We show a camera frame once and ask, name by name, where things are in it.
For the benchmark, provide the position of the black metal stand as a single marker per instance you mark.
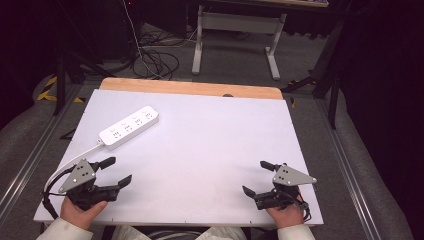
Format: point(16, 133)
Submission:
point(333, 83)

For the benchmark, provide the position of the person's lap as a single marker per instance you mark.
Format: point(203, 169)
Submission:
point(180, 234)

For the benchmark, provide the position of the person's left hand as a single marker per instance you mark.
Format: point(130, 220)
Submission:
point(78, 215)

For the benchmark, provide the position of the white metal table frame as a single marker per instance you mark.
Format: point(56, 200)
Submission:
point(236, 22)

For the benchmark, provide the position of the yellow black floor tape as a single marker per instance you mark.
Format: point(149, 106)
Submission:
point(46, 95)

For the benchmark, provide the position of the metal floor rail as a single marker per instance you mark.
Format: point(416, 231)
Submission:
point(346, 173)
point(30, 163)

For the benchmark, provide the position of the black tripod stand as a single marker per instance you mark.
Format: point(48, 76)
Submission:
point(60, 83)

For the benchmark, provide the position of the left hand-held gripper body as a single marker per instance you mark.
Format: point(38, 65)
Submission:
point(80, 175)

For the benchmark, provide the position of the white power strip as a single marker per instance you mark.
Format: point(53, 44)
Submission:
point(129, 127)

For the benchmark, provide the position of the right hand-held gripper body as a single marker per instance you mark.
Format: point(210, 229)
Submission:
point(289, 177)

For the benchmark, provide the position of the person's right hand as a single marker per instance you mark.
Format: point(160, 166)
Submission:
point(286, 216)

